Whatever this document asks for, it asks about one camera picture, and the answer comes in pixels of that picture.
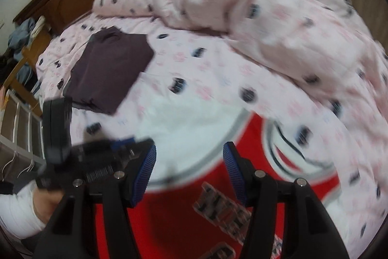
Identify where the white drawer rack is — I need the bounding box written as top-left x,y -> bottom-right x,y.
0,89 -> 46,168

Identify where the white garment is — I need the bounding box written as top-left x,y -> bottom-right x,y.
115,97 -> 252,184

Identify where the red basketball jersey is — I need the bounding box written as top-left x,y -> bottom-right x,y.
94,113 -> 340,259

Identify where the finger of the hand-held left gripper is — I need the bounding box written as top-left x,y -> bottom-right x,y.
76,138 -> 154,170

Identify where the pink printed quilt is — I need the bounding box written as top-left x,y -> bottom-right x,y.
92,0 -> 388,138

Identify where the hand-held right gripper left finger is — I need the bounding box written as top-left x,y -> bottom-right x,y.
33,144 -> 158,259

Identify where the white clothes hanger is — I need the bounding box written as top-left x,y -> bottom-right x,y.
1,153 -> 35,179

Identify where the person's left forearm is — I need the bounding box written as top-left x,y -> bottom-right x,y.
0,182 -> 63,240

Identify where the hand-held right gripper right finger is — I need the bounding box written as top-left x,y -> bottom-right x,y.
222,142 -> 349,259

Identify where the dark purple folded garment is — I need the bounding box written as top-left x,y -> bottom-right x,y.
63,27 -> 155,114

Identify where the wooden chair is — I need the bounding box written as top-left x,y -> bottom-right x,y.
1,28 -> 53,117

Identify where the pile of blue clothes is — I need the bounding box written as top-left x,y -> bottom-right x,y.
8,16 -> 46,96

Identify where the pink printed bed sheet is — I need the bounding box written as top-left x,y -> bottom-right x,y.
36,15 -> 388,259

